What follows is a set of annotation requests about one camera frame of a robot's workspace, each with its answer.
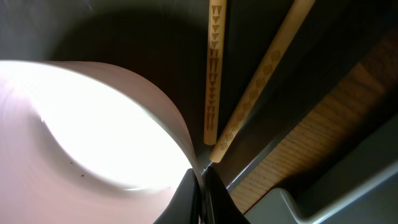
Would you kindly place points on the white pink bowl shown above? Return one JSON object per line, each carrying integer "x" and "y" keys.
{"x": 88, "y": 142}

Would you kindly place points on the wooden chopstick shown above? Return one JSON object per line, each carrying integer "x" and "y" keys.
{"x": 214, "y": 64}
{"x": 280, "y": 43}

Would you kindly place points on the brown serving tray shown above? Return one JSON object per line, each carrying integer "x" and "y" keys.
{"x": 165, "y": 42}

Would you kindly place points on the wooden chopstick left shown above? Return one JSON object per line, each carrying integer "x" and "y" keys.
{"x": 214, "y": 64}

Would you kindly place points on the wooden chopstick right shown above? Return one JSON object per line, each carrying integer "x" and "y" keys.
{"x": 280, "y": 43}

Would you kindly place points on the grey dishwasher rack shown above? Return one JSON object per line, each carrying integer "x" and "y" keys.
{"x": 360, "y": 188}

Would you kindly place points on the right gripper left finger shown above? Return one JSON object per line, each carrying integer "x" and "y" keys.
{"x": 184, "y": 207}

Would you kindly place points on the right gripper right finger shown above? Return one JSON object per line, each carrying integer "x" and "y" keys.
{"x": 219, "y": 206}

